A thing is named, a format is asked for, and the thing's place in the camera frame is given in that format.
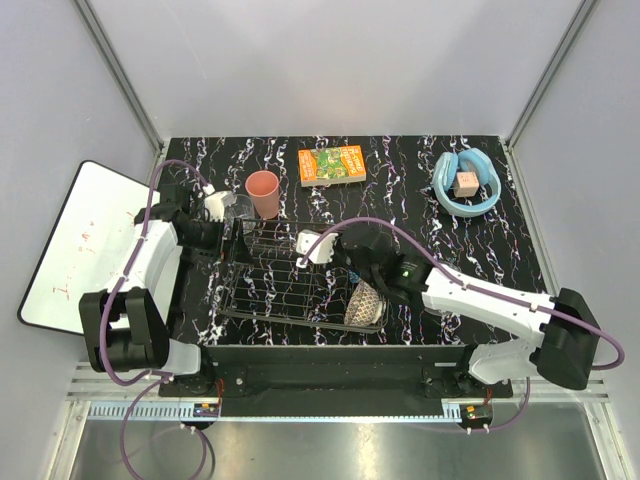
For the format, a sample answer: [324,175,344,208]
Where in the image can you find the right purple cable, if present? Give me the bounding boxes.
[297,217,626,436]

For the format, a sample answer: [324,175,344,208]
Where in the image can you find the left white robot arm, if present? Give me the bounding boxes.
[79,185,248,396]

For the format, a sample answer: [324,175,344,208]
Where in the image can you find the clear drinking glass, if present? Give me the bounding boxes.
[224,194,255,222]

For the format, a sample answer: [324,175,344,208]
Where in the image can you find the orange green book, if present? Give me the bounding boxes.
[298,145,367,187]

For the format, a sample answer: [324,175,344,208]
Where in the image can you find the pink plastic cup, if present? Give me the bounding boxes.
[245,170,280,219]

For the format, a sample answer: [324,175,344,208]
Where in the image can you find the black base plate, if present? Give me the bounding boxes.
[159,344,514,419]

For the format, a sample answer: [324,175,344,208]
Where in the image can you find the white board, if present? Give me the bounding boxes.
[17,160,149,335]

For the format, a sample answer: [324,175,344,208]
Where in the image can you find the brown patterned ceramic bowl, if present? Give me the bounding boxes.
[344,281,384,326]

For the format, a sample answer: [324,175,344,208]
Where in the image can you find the light blue headphones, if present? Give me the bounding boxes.
[431,148,501,218]

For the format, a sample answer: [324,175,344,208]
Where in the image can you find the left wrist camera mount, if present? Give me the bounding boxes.
[203,184,236,221]

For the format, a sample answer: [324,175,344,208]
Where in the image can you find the blue patterned ceramic bowl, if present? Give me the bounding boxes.
[348,270,360,283]

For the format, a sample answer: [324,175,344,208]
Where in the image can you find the clear glass bowl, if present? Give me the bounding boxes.
[425,260,460,272]

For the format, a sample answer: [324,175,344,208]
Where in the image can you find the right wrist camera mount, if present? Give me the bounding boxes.
[295,229,338,268]

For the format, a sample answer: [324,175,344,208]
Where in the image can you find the pink dice cube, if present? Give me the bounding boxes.
[452,171,480,198]

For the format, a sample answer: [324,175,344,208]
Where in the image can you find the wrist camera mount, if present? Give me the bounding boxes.
[295,229,338,268]
[203,184,236,221]

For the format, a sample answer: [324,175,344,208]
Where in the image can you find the black wire dish rack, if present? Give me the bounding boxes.
[217,219,390,334]

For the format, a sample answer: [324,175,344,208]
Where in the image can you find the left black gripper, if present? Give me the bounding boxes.
[180,215,253,265]

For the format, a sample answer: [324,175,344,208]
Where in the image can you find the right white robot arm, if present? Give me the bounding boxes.
[337,223,599,397]

